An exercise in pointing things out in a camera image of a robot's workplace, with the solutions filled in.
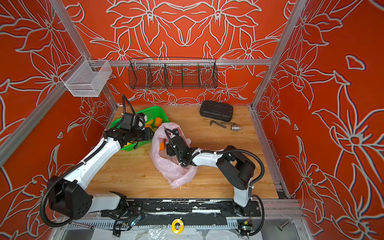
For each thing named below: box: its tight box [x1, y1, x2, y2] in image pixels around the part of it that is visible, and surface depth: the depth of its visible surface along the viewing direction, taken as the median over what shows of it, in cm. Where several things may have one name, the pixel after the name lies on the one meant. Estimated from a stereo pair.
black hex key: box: [209, 120, 227, 129], surface depth 109 cm
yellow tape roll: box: [171, 218, 185, 235], surface depth 69 cm
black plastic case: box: [199, 100, 234, 122], surface depth 110 cm
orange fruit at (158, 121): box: [155, 117, 163, 127], surface depth 104 cm
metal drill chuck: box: [230, 123, 241, 132], surface depth 103 cm
